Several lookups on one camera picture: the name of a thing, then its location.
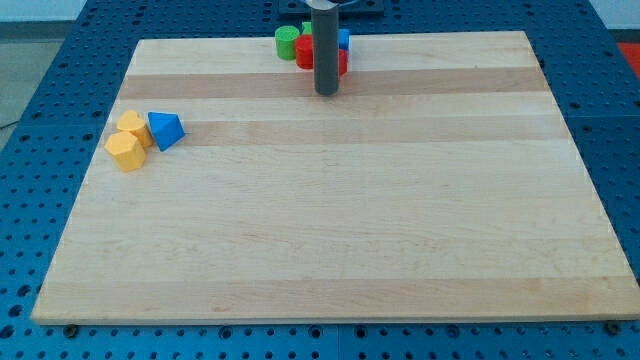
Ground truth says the blue triangle block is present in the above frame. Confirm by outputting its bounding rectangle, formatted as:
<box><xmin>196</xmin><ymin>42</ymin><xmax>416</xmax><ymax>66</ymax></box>
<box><xmin>148</xmin><ymin>112</ymin><xmax>185</xmax><ymax>152</ymax></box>

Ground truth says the light wooden board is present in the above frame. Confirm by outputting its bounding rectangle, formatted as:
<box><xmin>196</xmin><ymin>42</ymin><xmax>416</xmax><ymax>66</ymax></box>
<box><xmin>32</xmin><ymin>31</ymin><xmax>639</xmax><ymax>325</ymax></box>

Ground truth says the red block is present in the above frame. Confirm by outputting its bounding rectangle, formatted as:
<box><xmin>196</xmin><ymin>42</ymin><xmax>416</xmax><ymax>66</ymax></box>
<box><xmin>295</xmin><ymin>35</ymin><xmax>350</xmax><ymax>76</ymax></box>

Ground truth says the blue cube block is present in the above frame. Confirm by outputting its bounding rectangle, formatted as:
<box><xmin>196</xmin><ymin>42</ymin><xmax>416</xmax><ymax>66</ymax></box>
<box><xmin>338</xmin><ymin>28</ymin><xmax>350</xmax><ymax>51</ymax></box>

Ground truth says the green cylinder block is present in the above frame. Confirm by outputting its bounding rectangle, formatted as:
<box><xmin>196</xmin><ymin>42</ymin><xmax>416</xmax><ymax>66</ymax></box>
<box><xmin>274</xmin><ymin>25</ymin><xmax>300</xmax><ymax>61</ymax></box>

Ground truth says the small green block behind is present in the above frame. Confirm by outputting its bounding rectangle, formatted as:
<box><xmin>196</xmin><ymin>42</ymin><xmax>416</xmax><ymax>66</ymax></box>
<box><xmin>302</xmin><ymin>21</ymin><xmax>312</xmax><ymax>35</ymax></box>

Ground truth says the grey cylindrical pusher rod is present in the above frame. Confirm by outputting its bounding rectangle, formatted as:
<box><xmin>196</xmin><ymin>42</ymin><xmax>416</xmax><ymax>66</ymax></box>
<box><xmin>307</xmin><ymin>0</ymin><xmax>339</xmax><ymax>96</ymax></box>

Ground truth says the yellow hexagon block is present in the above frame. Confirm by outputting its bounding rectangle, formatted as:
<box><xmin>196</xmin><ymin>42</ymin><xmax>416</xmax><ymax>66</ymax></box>
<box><xmin>104</xmin><ymin>132</ymin><xmax>146</xmax><ymax>172</ymax></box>

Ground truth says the yellow heart block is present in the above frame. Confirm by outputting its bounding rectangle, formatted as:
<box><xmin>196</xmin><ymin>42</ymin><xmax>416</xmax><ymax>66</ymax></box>
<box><xmin>116</xmin><ymin>110</ymin><xmax>154</xmax><ymax>148</ymax></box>

